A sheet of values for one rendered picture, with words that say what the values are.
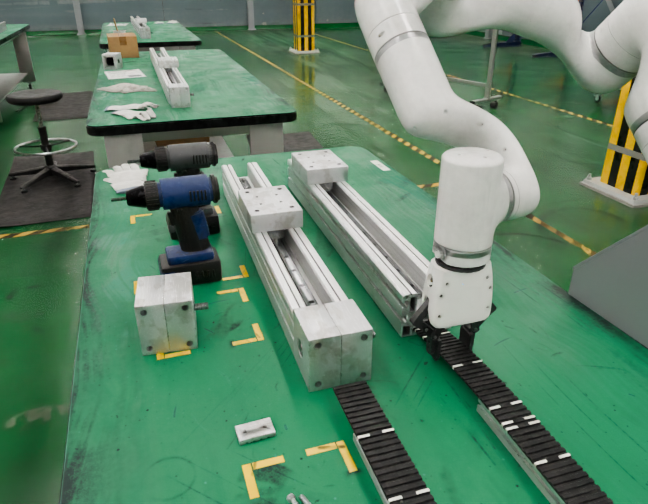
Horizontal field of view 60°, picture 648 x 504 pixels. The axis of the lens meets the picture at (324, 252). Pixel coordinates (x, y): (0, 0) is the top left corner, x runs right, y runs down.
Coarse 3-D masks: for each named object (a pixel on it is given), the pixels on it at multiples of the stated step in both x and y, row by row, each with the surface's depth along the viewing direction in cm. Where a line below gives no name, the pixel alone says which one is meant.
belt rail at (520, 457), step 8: (480, 408) 80; (488, 416) 78; (488, 424) 78; (496, 424) 77; (496, 432) 76; (504, 432) 74; (504, 440) 75; (512, 440) 73; (512, 448) 73; (520, 456) 72; (520, 464) 72; (528, 464) 71; (528, 472) 70; (536, 472) 69; (536, 480) 69; (544, 480) 67; (544, 488) 67; (552, 488) 66; (552, 496) 66
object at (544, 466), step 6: (558, 456) 69; (564, 456) 69; (570, 456) 69; (534, 462) 68; (540, 462) 68; (546, 462) 68; (552, 462) 68; (558, 462) 68; (564, 462) 68; (570, 462) 68; (576, 462) 68; (540, 468) 67; (546, 468) 67; (552, 468) 67; (558, 468) 67; (564, 468) 68
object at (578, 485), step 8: (584, 480) 66; (592, 480) 66; (560, 488) 65; (568, 488) 65; (576, 488) 65; (584, 488) 65; (592, 488) 65; (600, 488) 65; (560, 496) 64; (568, 496) 64; (576, 496) 64
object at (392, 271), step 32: (288, 160) 161; (320, 192) 137; (352, 192) 137; (320, 224) 137; (352, 224) 120; (384, 224) 120; (352, 256) 119; (384, 256) 112; (416, 256) 106; (384, 288) 101; (416, 288) 101
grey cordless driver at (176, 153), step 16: (176, 144) 127; (192, 144) 127; (208, 144) 129; (144, 160) 124; (160, 160) 124; (176, 160) 125; (192, 160) 127; (208, 160) 128; (176, 176) 129; (208, 208) 133; (208, 224) 134
